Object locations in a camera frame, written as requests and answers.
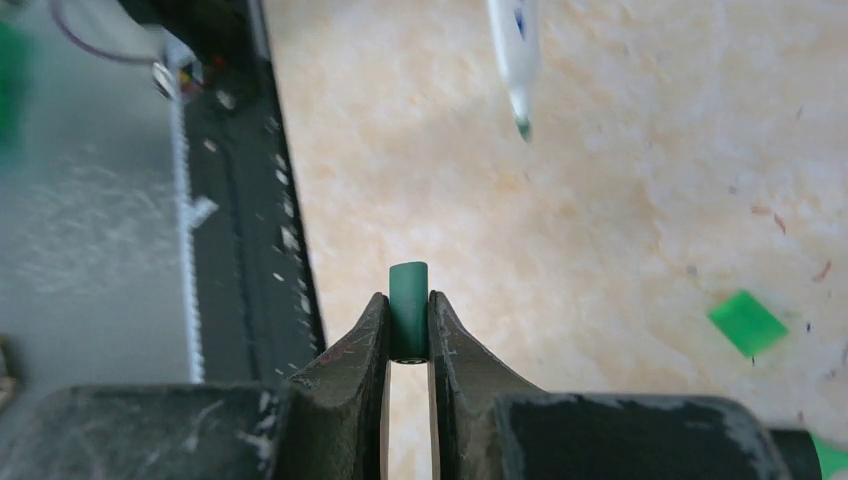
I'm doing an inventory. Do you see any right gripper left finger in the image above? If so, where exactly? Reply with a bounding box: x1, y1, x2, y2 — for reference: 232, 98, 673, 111
274, 293, 390, 479

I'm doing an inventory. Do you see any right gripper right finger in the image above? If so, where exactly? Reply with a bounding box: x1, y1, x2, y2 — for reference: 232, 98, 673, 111
427, 290, 551, 480

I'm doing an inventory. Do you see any dark green pen cap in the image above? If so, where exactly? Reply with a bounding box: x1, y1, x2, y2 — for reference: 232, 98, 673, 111
388, 261, 429, 364

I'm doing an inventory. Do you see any white green-tip pen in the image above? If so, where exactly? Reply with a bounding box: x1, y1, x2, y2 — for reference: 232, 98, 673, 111
487, 0, 541, 142

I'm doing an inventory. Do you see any bright green square cap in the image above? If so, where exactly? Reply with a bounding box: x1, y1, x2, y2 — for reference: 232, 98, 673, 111
707, 290, 789, 358

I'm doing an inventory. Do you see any black green highlighter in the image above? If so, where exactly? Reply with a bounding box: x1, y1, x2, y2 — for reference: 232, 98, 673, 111
770, 429, 847, 480

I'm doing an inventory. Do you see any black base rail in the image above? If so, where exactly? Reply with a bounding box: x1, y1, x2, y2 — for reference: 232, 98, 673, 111
124, 1, 327, 382

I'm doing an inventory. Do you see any grey cable duct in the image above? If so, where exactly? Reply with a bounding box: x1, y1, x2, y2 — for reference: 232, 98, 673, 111
153, 34, 218, 383

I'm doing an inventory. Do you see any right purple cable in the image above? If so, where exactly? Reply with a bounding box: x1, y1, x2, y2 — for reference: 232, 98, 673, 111
47, 0, 167, 68

